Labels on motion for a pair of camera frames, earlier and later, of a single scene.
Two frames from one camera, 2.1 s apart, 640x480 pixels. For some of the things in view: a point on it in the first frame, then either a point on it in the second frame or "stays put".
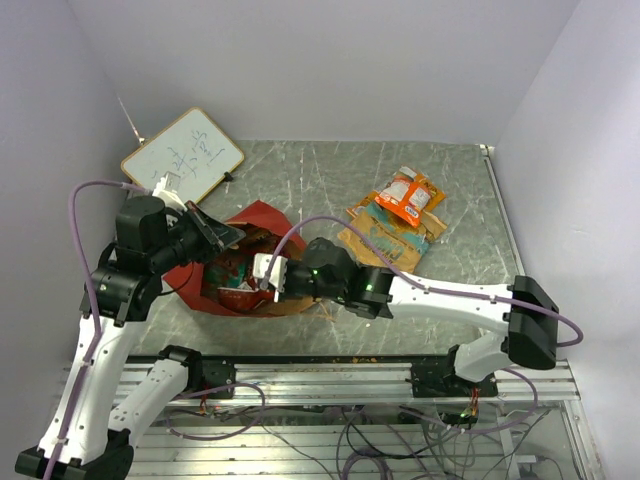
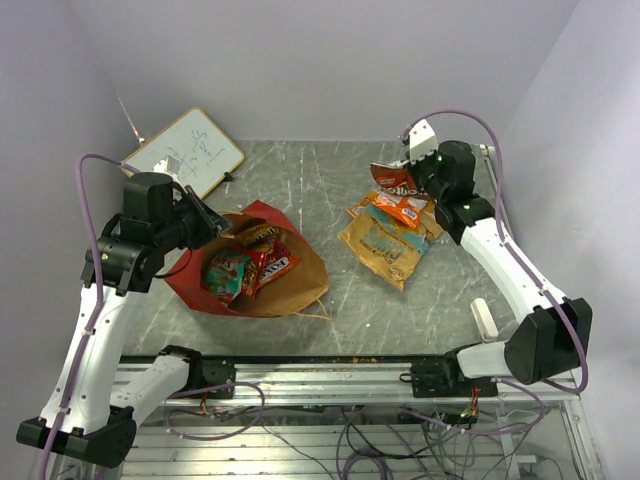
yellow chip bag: (403, 242) stays put
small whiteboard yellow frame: (191, 147) stays put
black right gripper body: (300, 282) -> (423, 171)
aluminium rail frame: (402, 418) stays put
